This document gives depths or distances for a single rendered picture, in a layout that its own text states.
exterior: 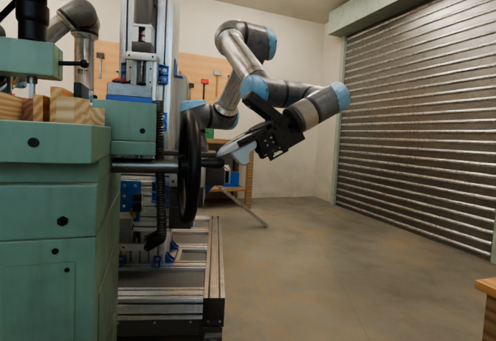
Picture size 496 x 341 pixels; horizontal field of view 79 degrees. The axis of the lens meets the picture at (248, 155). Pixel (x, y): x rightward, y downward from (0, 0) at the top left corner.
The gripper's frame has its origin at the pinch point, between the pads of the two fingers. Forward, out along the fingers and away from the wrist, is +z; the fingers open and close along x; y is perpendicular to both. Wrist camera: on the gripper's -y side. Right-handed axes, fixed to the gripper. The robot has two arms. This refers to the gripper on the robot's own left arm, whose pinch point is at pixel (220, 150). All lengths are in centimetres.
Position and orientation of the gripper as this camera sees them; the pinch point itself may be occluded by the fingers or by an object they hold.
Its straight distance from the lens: 69.0
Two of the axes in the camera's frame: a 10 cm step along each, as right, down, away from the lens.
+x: -3.1, -0.7, 9.5
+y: 4.3, 8.8, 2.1
